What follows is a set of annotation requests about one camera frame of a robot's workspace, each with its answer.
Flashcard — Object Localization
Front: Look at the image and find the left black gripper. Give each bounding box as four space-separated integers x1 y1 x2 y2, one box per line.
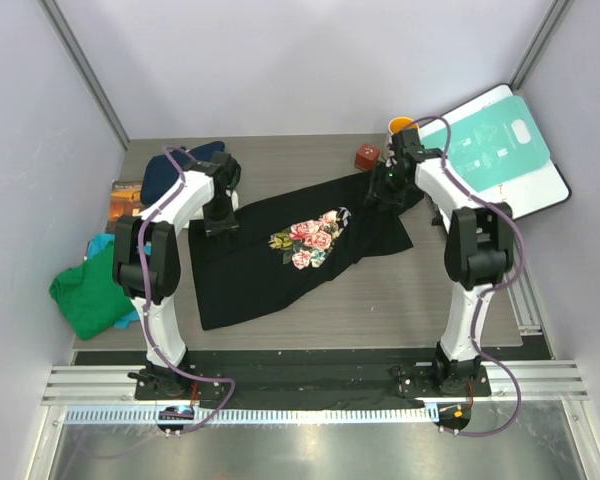
202 195 238 243

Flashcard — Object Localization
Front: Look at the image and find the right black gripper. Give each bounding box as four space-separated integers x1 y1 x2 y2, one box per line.
365 161 413 212

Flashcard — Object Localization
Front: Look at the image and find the black t shirt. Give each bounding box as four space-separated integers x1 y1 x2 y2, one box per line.
188 172 424 331

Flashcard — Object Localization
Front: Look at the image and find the teal folding template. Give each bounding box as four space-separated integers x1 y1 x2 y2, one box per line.
422 95 550 199

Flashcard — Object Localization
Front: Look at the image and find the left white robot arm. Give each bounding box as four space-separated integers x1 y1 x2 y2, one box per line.
112 147 241 400

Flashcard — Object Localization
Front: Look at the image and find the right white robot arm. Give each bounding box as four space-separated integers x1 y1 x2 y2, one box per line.
367 128 514 396

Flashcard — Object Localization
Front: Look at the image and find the white folded shirt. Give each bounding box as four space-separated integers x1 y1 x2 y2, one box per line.
190 190 239 220

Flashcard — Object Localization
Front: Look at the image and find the red cube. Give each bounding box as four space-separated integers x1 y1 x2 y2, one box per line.
354 144 381 171

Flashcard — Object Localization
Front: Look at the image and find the white mug orange inside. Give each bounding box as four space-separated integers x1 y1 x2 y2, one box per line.
381 116 420 162

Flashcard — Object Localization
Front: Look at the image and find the navy blue folded shirt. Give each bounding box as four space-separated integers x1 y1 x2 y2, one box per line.
140 141 226 206

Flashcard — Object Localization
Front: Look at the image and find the brown picture book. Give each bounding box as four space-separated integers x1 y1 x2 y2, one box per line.
105 181 145 234

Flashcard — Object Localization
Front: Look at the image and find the turquoise shirt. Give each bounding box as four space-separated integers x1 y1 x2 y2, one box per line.
84 233 140 330

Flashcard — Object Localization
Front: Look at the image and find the bright green crumpled shirt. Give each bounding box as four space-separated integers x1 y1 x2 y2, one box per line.
49 245 134 341

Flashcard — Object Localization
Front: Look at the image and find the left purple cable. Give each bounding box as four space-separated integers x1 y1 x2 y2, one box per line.
137 144 236 434

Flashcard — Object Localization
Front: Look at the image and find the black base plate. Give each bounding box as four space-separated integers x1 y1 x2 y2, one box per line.
129 348 491 411

